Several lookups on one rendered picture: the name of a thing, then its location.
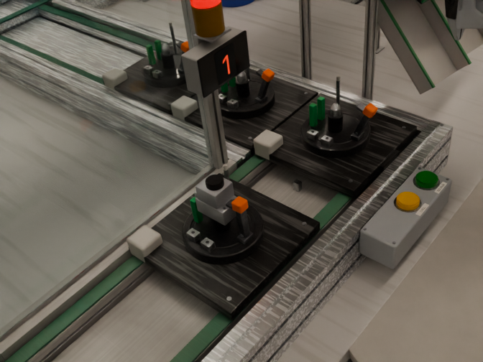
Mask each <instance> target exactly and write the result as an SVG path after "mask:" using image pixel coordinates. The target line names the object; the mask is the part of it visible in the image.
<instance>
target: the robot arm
mask: <svg viewBox="0 0 483 362"><path fill-rule="evenodd" d="M445 9H446V17H447V21H448V25H449V27H450V29H451V32H452V35H453V36H454V39H455V40H457V41H459V40H460V39H461V37H462V35H463V33H464V30H465V29H481V28H483V0H445Z"/></svg>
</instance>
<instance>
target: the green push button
mask: <svg viewBox="0 0 483 362"><path fill-rule="evenodd" d="M415 182H416V184H417V185H418V186H420V187H423V188H432V187H435V186H437V184H438V176H437V175H436V174H435V173H433V172H430V171H422V172H419V173H418V174H417V175H416V176H415Z"/></svg>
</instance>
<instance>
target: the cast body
mask: <svg viewBox="0 0 483 362"><path fill-rule="evenodd" d="M195 189H196V191H195V192H194V194H195V201H196V205H197V209H198V211H199V212H201V213H202V214H204V215H207V216H208V217H209V218H212V219H214V220H215V221H217V222H219V223H221V224H222V225H224V226H225V225H226V224H227V223H229V222H230V221H231V220H232V219H233V218H235V217H236V211H234V210H232V209H231V208H228V207H226V203H228V202H229V201H230V200H235V199H236V198H237V196H235V195H234V187H233V183H232V182H231V181H229V180H227V179H225V178H223V177H222V176H220V175H217V174H215V173H211V174H210V175H209V176H207V177H206V178H205V179H204V180H202V181H201V182H200V183H198V184H197V185H196V187H195Z"/></svg>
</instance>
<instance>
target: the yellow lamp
mask: <svg viewBox="0 0 483 362"><path fill-rule="evenodd" d="M191 9H192V14H193V22H194V27H195V33H196V34H197V35H198V36H200V37H215V36H218V35H220V34H221V33H223V32H224V30H225V25H224V14H223V8H222V2H220V4H218V5H217V6H214V7H211V8H207V9H197V8H195V7H193V6H191Z"/></svg>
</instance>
